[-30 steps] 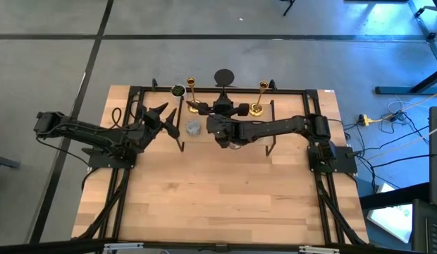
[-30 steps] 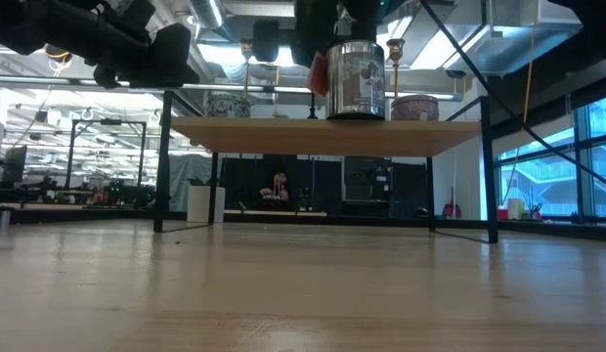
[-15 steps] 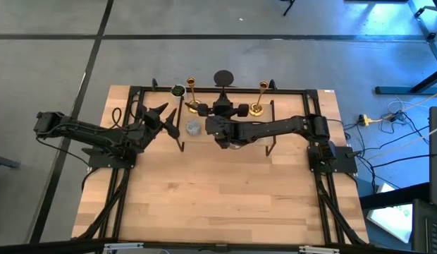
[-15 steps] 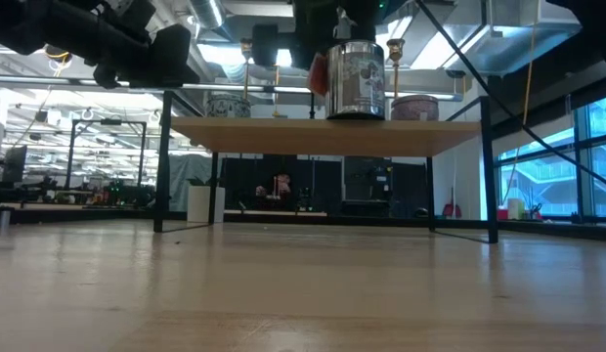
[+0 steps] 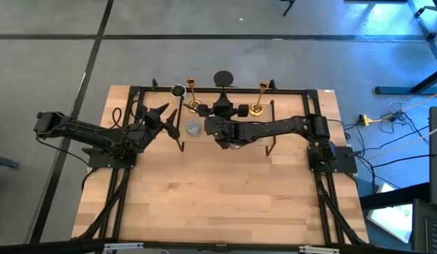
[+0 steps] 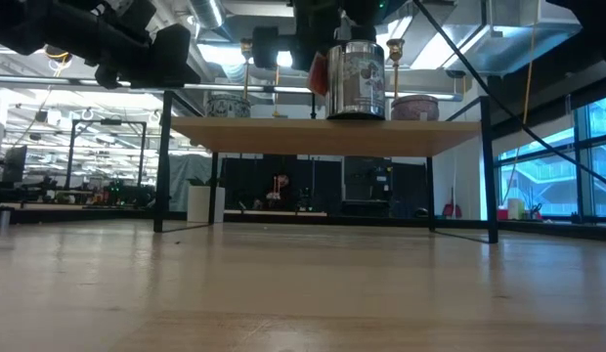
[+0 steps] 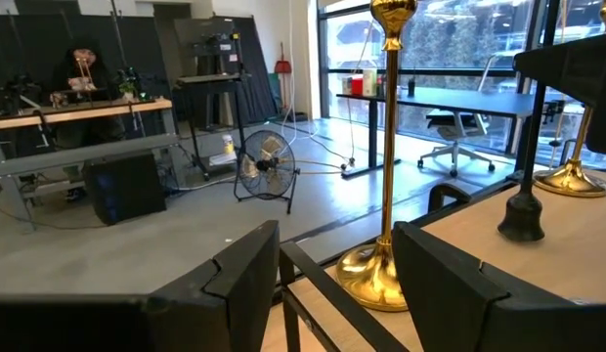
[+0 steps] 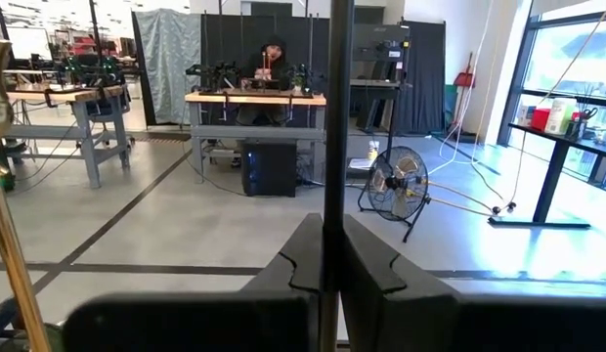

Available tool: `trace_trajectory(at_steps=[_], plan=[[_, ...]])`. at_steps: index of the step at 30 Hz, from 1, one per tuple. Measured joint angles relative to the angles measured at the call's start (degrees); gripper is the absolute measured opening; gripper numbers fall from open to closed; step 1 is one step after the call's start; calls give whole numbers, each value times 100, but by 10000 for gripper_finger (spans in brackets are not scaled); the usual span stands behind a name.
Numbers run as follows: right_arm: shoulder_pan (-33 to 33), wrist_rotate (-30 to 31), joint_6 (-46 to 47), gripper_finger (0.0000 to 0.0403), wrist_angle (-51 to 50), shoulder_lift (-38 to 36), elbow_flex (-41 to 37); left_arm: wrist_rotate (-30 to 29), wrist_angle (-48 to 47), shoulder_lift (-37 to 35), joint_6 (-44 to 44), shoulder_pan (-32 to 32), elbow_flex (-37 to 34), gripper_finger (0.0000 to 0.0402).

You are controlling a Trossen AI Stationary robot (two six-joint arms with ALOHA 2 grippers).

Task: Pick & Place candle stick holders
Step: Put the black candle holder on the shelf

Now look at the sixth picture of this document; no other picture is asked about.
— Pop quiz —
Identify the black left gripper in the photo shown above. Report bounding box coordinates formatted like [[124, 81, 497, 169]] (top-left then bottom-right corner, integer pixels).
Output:
[[90, 9, 201, 90]]

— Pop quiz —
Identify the long tube light strip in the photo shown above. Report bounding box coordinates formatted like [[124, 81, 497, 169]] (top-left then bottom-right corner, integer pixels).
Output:
[[0, 75, 464, 103]]

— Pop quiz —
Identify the grey fabric cover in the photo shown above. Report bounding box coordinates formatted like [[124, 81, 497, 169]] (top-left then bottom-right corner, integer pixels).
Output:
[[168, 154, 214, 211]]

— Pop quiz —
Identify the red dustpan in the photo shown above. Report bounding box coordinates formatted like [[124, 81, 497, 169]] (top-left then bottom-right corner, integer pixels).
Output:
[[442, 188, 463, 220]]

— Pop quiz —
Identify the black curtain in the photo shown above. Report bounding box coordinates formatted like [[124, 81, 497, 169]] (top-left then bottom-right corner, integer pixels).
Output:
[[219, 154, 343, 216]]

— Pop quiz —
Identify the blue floral candle tin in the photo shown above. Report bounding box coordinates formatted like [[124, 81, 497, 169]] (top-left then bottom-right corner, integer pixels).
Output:
[[204, 93, 252, 118]]

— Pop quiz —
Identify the black computer monitor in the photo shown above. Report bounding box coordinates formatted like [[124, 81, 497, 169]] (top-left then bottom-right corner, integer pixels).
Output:
[[2, 145, 28, 185]]

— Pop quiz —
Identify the person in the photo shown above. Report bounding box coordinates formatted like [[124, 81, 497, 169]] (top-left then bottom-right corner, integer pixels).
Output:
[[266, 173, 292, 212]]

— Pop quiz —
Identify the wooden shelf with black legs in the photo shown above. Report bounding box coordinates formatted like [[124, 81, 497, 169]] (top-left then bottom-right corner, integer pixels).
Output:
[[153, 90, 499, 244]]

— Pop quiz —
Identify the black background workstation frame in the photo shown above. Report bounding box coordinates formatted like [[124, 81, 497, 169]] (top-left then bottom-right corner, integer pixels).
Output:
[[63, 118, 148, 192]]

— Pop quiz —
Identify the black equipment rack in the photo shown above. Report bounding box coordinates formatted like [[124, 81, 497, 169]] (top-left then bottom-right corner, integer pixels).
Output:
[[341, 155, 395, 219]]

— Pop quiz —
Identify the gold candlestick holder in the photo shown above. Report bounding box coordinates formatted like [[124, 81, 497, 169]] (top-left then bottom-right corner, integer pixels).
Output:
[[239, 37, 256, 97], [386, 37, 407, 98]]

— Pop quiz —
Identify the white pot with green plant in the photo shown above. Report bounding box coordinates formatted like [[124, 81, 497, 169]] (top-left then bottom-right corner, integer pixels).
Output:
[[187, 176, 226, 225]]

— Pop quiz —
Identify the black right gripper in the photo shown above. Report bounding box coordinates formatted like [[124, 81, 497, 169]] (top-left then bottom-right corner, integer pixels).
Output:
[[251, 0, 382, 72]]

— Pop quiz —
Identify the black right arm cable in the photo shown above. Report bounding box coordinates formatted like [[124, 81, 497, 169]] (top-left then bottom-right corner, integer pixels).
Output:
[[412, 0, 606, 193]]

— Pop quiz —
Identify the tall silver candle tin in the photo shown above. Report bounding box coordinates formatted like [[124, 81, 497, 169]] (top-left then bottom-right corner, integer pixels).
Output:
[[307, 40, 386, 121]]

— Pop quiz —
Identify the yellow hanging cable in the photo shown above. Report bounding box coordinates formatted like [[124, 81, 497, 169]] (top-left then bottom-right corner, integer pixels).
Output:
[[500, 0, 541, 206]]

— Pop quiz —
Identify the pink floral candle tin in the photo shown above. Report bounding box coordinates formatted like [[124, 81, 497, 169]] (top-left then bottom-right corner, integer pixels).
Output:
[[390, 94, 440, 122]]

